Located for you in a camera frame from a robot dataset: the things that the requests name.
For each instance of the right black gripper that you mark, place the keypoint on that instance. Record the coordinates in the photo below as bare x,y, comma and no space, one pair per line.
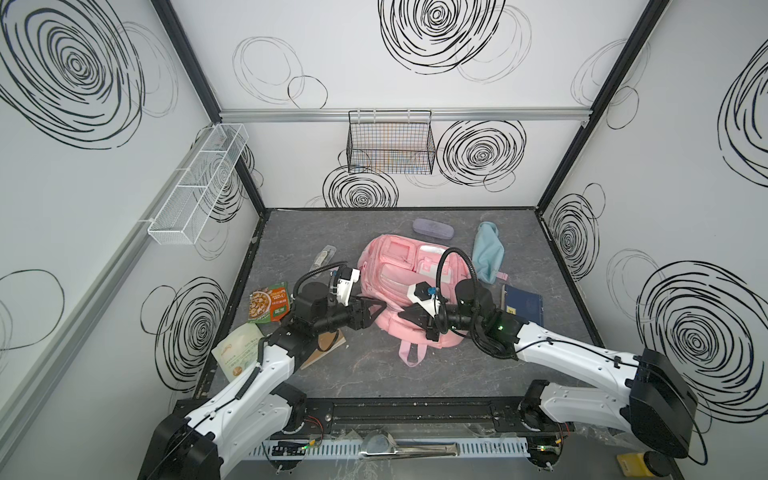
430,321

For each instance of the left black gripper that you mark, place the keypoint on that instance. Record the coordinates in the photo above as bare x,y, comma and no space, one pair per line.
363,313

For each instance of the pink student backpack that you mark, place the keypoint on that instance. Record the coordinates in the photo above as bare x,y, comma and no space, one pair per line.
389,264

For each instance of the navy blue notebook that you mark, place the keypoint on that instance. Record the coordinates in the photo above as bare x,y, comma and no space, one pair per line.
522,303

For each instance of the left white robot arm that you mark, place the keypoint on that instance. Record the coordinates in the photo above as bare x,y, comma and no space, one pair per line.
209,441

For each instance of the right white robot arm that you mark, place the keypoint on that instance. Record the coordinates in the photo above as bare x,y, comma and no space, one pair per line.
641,394

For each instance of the clear plastic pencil case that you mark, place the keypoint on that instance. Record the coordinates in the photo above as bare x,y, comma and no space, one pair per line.
324,257

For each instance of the purple glasses case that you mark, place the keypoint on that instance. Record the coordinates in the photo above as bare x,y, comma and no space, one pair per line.
433,229

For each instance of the light blue pouch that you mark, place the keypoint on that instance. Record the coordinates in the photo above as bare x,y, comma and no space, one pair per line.
488,252

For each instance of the green snack packet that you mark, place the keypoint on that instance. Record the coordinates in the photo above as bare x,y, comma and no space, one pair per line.
269,304

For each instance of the white food pouch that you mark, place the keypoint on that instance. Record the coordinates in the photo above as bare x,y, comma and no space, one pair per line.
238,350

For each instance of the yellow black button box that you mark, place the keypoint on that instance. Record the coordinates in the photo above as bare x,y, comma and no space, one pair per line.
650,464

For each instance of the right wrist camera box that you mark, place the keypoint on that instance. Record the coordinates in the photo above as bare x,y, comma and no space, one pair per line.
426,295

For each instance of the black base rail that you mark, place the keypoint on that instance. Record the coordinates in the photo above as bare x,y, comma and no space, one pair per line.
327,416

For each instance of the white slotted cable duct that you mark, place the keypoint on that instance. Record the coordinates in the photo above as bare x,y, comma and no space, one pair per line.
478,448

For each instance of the black wire basket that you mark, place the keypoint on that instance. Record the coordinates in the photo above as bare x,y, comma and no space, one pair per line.
402,147

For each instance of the white wire shelf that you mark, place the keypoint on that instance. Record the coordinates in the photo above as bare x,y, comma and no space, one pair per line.
191,203

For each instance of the aluminium wall rail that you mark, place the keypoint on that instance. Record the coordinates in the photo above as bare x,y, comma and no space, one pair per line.
580,114

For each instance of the black corner frame post left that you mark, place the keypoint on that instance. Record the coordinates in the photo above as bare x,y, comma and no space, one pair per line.
185,52

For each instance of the black corner frame post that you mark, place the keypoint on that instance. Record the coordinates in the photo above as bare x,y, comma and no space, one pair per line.
185,52
638,38

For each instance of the black corner frame post right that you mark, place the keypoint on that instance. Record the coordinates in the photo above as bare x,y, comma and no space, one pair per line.
638,38

